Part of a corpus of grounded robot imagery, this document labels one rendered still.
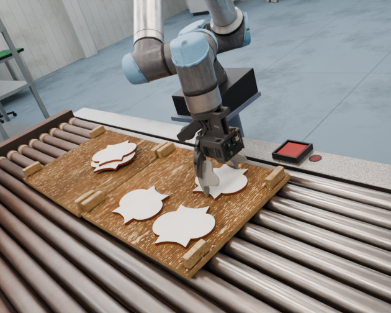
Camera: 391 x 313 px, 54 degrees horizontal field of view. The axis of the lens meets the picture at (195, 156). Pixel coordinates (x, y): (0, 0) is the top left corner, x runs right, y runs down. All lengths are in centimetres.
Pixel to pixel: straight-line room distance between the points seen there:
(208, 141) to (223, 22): 63
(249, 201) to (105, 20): 861
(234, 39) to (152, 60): 58
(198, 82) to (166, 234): 32
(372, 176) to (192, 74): 45
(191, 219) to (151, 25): 46
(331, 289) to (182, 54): 49
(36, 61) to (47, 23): 80
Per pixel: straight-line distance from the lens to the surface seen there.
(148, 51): 91
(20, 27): 842
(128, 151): 121
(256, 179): 93
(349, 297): 68
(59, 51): 870
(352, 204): 84
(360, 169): 95
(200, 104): 79
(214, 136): 84
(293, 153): 101
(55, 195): 120
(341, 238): 77
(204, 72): 78
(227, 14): 135
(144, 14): 99
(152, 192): 98
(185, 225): 84
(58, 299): 87
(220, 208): 86
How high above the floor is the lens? 145
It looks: 28 degrees down
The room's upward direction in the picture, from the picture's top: 18 degrees counter-clockwise
